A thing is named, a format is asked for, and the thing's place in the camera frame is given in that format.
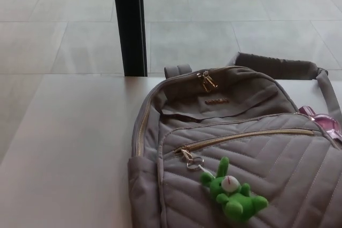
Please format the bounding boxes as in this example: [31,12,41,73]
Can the grey quilted backpack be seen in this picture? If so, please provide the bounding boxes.
[127,51,342,228]

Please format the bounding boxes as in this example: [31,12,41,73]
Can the green plush bunny keychain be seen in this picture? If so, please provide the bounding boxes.
[186,155,269,216]

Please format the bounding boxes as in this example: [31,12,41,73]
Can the pink transparent bottle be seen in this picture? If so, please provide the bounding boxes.
[298,105,342,142]

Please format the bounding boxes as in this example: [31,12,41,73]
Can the black window frame post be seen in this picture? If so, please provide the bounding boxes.
[111,0,149,77]

